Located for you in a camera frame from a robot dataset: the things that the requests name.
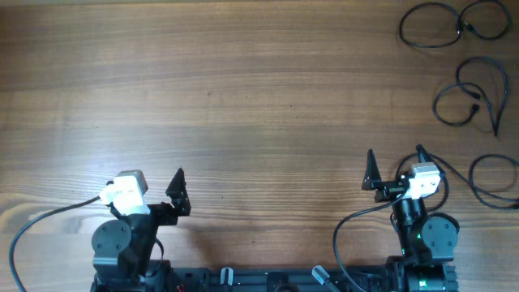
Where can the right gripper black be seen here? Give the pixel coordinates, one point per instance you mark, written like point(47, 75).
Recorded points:
point(373, 182)

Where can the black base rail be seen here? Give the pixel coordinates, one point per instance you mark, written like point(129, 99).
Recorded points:
point(379, 278)

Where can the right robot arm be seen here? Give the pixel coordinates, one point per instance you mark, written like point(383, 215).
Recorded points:
point(427, 239)

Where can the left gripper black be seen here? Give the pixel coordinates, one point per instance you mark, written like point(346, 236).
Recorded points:
point(178, 208)

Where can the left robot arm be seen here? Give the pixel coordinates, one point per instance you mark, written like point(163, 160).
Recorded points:
point(123, 246)

